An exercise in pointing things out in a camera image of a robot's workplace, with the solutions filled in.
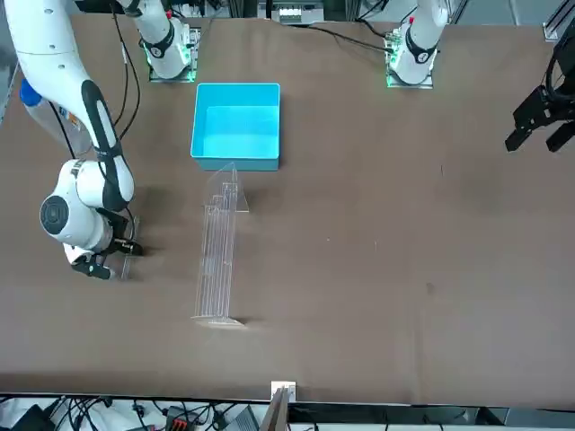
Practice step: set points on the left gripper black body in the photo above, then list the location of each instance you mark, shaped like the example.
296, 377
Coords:
561, 90

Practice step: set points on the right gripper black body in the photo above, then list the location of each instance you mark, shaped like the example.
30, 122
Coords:
116, 224

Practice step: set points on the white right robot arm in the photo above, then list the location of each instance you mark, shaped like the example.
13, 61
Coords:
49, 58

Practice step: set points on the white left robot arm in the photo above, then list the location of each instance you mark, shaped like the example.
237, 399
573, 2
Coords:
420, 49

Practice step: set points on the clear acrylic tiered rack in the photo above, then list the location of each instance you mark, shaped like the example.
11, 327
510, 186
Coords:
218, 251

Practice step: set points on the aluminium corner profile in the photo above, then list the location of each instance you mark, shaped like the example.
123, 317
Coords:
559, 24

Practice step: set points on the clear bottle with blue cap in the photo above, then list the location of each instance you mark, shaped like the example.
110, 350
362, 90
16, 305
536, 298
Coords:
40, 112

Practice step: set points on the turquoise plastic bin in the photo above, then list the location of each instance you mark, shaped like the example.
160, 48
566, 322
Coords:
236, 125

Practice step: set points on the orange and black connector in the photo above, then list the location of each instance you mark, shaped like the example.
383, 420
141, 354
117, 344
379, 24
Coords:
177, 417

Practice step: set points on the aluminium frame post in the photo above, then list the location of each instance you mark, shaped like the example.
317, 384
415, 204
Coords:
280, 404

